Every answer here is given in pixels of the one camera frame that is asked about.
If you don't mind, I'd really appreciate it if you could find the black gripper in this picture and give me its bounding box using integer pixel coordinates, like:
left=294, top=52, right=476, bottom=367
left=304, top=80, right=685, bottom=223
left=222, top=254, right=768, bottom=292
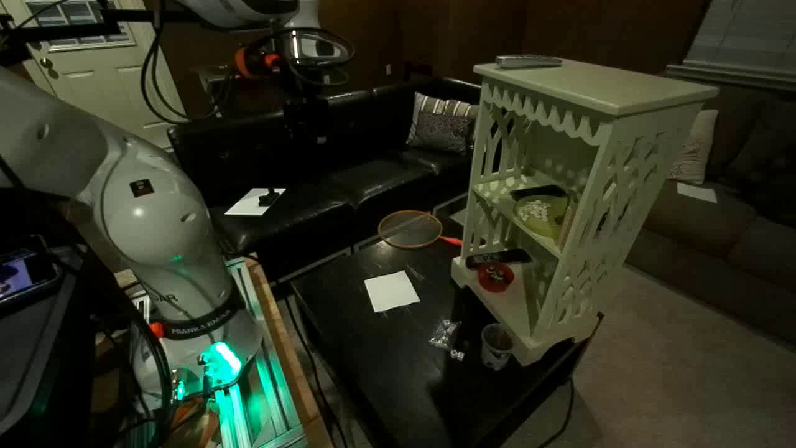
left=284, top=70, right=336, bottom=119

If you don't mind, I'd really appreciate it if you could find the red bowl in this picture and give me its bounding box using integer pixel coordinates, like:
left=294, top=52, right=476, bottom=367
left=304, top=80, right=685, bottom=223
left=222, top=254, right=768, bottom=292
left=476, top=261, right=518, bottom=296

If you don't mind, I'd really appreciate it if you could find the black leather sofa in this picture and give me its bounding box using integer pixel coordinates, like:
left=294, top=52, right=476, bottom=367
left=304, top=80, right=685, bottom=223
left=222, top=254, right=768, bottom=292
left=166, top=76, right=484, bottom=287

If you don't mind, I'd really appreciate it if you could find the white paper sheet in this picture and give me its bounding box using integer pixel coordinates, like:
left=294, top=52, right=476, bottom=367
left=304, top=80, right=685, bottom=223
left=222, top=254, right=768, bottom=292
left=673, top=179, right=721, bottom=208
left=224, top=184, right=288, bottom=223

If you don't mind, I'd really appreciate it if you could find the patterned throw pillow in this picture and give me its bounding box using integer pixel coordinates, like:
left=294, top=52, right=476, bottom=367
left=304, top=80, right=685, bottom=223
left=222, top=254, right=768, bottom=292
left=403, top=91, right=479, bottom=158

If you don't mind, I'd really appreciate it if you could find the red marker on table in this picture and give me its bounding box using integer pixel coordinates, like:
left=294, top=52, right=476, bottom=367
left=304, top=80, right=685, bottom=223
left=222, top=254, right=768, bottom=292
left=376, top=208, right=468, bottom=251

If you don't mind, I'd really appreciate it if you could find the white door with window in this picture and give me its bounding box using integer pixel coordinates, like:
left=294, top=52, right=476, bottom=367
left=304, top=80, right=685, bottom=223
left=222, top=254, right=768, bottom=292
left=3, top=0, right=182, bottom=153

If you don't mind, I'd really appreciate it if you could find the white paper napkin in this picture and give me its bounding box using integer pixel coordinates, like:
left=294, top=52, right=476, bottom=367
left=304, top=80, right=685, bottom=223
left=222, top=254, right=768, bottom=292
left=361, top=270, right=422, bottom=317

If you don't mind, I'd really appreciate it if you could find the grey remote control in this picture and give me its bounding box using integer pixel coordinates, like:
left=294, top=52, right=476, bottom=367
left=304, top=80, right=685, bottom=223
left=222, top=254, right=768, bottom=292
left=494, top=52, right=565, bottom=73

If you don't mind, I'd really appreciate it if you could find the black elongated remote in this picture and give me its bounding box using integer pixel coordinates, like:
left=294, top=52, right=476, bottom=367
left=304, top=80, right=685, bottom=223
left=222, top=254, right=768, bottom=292
left=462, top=248, right=534, bottom=275

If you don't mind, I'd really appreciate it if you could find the crumpled clear plastic wrapper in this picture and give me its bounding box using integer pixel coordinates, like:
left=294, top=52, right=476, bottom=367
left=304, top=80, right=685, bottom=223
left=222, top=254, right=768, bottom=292
left=427, top=317, right=468, bottom=362

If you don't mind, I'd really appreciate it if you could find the white lattice shelf unit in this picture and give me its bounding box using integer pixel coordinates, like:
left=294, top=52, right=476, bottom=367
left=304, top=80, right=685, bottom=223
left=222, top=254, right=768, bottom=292
left=447, top=58, right=721, bottom=370

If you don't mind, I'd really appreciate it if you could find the robot mounting stand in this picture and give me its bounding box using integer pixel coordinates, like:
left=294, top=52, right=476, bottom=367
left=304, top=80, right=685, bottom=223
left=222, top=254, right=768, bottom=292
left=114, top=254, right=336, bottom=448

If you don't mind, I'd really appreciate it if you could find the white mug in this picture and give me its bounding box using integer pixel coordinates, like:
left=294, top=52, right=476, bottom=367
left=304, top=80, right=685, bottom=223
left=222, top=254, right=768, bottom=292
left=479, top=322, right=518, bottom=373

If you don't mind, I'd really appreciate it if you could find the light patterned cushion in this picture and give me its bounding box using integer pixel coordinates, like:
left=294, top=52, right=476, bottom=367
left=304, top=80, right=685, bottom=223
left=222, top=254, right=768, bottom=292
left=670, top=108, right=721, bottom=188

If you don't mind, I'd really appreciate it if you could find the grey fabric sofa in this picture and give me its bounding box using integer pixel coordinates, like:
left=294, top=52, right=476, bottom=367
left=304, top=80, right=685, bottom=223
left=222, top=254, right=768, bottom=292
left=627, top=83, right=796, bottom=347

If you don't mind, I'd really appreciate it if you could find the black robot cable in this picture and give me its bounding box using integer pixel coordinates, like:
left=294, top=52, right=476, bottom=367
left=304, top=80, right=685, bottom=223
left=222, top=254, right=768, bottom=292
left=137, top=15, right=191, bottom=131

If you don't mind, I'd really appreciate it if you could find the black camera stand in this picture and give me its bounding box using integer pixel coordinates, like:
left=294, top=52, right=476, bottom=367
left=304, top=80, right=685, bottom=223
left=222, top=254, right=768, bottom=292
left=0, top=4, right=134, bottom=65

